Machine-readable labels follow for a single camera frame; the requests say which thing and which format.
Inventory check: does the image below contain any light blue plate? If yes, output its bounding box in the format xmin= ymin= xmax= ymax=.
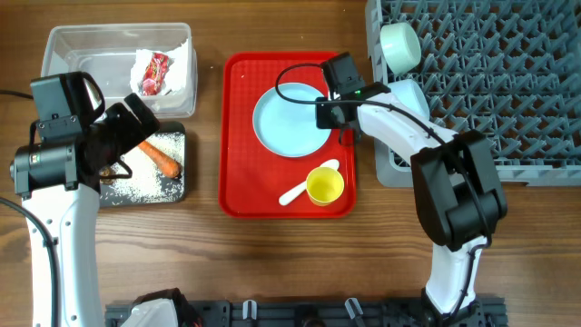
xmin=252 ymin=87 xmax=331 ymax=158

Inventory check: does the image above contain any brown mushroom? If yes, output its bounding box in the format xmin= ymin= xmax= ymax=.
xmin=99 ymin=166 xmax=114 ymax=184

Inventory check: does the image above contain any red snack wrapper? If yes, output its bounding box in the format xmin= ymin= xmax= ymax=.
xmin=140 ymin=53 xmax=170 ymax=96

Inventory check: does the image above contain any orange carrot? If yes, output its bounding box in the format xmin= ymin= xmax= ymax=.
xmin=138 ymin=141 xmax=181 ymax=179

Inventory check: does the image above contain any yellow cup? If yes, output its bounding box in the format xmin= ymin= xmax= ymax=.
xmin=306 ymin=167 xmax=345 ymax=206

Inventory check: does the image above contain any white tissue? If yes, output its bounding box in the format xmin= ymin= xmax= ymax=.
xmin=130 ymin=42 xmax=189 ymax=96

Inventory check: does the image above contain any mint green bowl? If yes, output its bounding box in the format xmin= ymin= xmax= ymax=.
xmin=379 ymin=23 xmax=421 ymax=74

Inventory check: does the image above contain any light blue bowl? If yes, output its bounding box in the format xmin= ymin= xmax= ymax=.
xmin=388 ymin=79 xmax=430 ymax=119

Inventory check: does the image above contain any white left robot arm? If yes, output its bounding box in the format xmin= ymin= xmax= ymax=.
xmin=1 ymin=71 xmax=160 ymax=326

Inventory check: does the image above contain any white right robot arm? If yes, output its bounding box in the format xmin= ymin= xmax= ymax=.
xmin=316 ymin=53 xmax=507 ymax=326

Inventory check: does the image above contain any grey dishwasher rack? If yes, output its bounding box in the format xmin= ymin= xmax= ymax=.
xmin=365 ymin=0 xmax=580 ymax=186

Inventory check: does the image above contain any black tray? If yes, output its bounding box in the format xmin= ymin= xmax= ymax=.
xmin=97 ymin=120 xmax=187 ymax=209

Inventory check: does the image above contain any red serving tray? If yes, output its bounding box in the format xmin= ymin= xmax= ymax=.
xmin=218 ymin=51 xmax=357 ymax=219

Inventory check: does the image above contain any clear plastic bin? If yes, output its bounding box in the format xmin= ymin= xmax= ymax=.
xmin=41 ymin=23 xmax=197 ymax=119

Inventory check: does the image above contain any white plastic spoon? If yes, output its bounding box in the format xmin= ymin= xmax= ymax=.
xmin=279 ymin=159 xmax=340 ymax=206

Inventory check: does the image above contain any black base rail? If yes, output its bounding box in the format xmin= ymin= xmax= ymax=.
xmin=105 ymin=297 xmax=508 ymax=327

